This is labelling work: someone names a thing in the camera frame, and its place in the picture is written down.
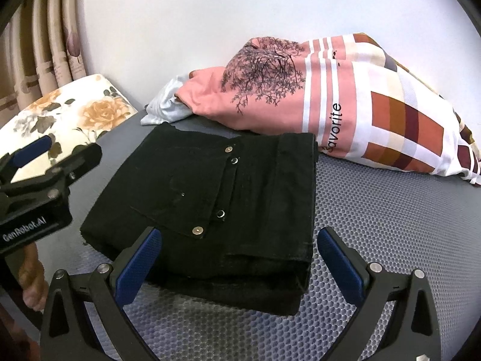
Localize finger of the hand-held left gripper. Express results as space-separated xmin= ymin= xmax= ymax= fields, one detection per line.
xmin=0 ymin=143 xmax=103 ymax=207
xmin=0 ymin=135 xmax=53 ymax=186

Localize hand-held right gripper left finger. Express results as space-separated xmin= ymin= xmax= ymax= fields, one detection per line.
xmin=39 ymin=226 xmax=163 ymax=361

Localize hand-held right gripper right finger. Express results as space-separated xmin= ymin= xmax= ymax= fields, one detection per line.
xmin=317 ymin=227 xmax=441 ymax=361

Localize black pants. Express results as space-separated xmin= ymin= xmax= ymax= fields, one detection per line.
xmin=80 ymin=122 xmax=319 ymax=316

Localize person's left hand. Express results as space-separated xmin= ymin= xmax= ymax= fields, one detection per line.
xmin=17 ymin=242 xmax=47 ymax=311

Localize white floral pillow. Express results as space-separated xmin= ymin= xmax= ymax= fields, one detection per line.
xmin=0 ymin=74 xmax=139 ymax=166

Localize grey mesh mattress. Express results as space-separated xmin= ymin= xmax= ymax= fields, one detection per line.
xmin=38 ymin=111 xmax=481 ymax=361

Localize light grey cloth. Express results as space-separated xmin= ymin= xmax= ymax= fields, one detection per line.
xmin=141 ymin=72 xmax=196 ymax=126

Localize beige curtain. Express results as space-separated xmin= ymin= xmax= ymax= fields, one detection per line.
xmin=0 ymin=0 xmax=88 ymax=121

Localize pink patterned blanket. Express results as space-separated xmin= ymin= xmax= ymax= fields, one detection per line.
xmin=176 ymin=33 xmax=481 ymax=187

